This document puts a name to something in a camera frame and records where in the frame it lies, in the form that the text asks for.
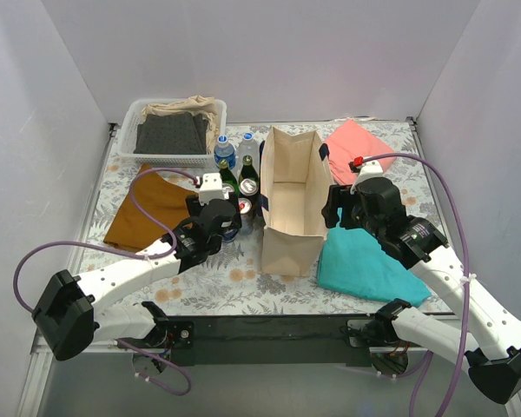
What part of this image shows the red tab can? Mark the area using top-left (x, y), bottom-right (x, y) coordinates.
top-left (238, 197), bottom-right (254, 235)
top-left (222, 228), bottom-right (239, 242)

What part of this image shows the green Perrier bottle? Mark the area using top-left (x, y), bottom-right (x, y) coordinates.
top-left (219, 159), bottom-right (239, 191)
top-left (239, 155), bottom-right (260, 182)

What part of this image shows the dark can dented lid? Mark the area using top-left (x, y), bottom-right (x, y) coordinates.
top-left (239, 178), bottom-right (260, 206)

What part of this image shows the Pocari Sweat bottle blue label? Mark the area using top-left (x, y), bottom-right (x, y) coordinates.
top-left (214, 136), bottom-right (236, 170)

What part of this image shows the Pocari Sweat bottle cloudy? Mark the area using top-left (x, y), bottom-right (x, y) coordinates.
top-left (237, 132), bottom-right (260, 167)

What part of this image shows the beige canvas tote bag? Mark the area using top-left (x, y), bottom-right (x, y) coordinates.
top-left (260, 127), bottom-right (334, 276)

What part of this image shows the dark can silver pull-tab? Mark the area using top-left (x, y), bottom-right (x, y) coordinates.
top-left (222, 183), bottom-right (236, 198)

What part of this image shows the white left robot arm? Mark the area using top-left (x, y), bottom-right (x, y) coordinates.
top-left (32, 194), bottom-right (241, 361)

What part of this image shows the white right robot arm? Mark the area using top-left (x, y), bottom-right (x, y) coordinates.
top-left (321, 177), bottom-right (521, 404)

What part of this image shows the teal folded cloth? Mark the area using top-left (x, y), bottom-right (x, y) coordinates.
top-left (317, 226), bottom-right (432, 307)

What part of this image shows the pink folded cloth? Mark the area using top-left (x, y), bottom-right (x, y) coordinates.
top-left (325, 120), bottom-right (394, 185)

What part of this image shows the dark grey dotted cloth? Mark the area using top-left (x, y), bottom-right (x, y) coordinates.
top-left (134, 112), bottom-right (208, 155)

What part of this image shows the beige crumpled cloth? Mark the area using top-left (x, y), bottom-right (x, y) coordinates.
top-left (142, 95), bottom-right (222, 154)

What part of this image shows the white plastic basket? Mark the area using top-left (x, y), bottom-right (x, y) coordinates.
top-left (116, 98), bottom-right (227, 168)

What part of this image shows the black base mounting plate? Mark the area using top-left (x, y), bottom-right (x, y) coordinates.
top-left (117, 314), bottom-right (422, 368)

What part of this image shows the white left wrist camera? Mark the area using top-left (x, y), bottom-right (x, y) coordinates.
top-left (197, 172), bottom-right (225, 206)

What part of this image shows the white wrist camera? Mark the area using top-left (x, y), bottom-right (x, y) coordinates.
top-left (349, 156), bottom-right (384, 193)
top-left (197, 172), bottom-right (225, 206)

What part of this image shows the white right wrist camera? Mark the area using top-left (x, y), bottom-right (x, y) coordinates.
top-left (349, 156), bottom-right (384, 193)

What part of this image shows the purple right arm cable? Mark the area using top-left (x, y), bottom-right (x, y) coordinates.
top-left (364, 151), bottom-right (471, 417)

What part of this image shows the aluminium frame rail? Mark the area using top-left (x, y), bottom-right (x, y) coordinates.
top-left (16, 332), bottom-right (137, 416)

